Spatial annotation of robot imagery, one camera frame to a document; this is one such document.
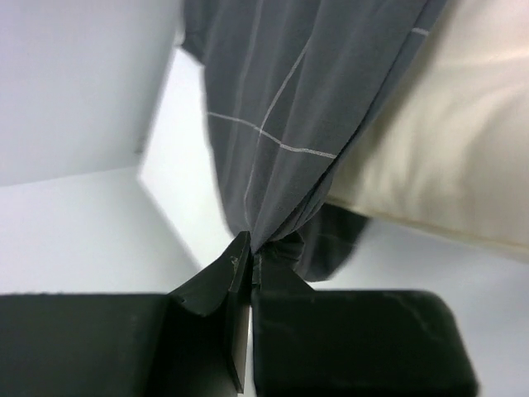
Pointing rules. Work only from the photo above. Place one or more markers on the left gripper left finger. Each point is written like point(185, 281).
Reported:
point(189, 342)

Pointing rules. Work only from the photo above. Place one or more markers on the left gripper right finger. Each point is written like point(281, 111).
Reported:
point(395, 342)

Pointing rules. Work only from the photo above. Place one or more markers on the cream pillow with bear print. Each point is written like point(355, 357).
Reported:
point(448, 154)

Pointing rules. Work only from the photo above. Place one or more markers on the dark plaid pillowcase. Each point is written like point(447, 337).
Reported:
point(289, 88)

